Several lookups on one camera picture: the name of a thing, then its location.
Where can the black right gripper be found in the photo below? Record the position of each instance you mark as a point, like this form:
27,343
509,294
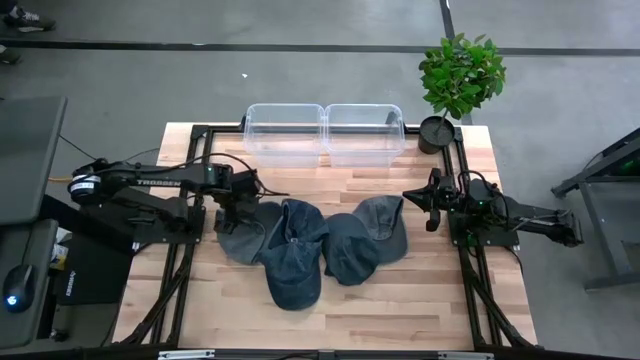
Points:
442,196

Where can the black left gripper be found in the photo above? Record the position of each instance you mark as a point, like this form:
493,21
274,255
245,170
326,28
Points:
242,187

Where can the light gray cap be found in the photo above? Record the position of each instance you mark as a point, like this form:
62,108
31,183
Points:
245,245

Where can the dark gray cap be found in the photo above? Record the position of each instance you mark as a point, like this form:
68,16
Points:
385,215

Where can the denim blue cap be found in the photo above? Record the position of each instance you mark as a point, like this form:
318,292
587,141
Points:
295,270

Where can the dark navy cap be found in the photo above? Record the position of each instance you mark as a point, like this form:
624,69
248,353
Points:
350,250

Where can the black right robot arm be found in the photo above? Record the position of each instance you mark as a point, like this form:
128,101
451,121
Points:
540,222

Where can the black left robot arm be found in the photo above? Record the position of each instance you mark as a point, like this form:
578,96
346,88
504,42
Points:
160,182

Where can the clear plastic container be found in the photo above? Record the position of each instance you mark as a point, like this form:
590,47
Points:
285,150
365,150

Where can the green potted plant black pot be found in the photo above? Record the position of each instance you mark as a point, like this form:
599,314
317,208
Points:
462,75

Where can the black computer case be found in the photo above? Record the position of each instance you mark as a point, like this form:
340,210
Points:
95,280

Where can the black desk support beam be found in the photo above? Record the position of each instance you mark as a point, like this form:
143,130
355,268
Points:
65,220

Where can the small white yellow box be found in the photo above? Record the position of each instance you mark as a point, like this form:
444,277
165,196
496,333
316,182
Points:
60,252

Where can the gray metal table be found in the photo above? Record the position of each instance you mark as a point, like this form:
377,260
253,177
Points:
600,225

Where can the gray desk surface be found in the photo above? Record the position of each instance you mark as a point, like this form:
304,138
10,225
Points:
44,250

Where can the black caster wheel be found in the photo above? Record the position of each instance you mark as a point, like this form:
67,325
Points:
59,335

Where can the dark gray flat panel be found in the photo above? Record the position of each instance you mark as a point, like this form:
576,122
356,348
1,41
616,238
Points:
30,160

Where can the black computer mouse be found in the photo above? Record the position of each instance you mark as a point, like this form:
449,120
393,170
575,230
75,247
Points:
19,287

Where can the person's shoe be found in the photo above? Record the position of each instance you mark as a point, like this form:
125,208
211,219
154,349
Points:
30,20
9,56

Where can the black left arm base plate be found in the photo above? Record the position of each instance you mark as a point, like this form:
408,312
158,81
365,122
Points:
150,236

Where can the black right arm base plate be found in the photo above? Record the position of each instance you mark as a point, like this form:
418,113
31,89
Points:
500,238

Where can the black metal table frame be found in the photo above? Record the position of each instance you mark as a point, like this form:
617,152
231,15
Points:
199,132

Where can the silver metal bracket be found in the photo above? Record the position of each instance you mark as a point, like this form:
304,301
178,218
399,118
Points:
185,354
465,356

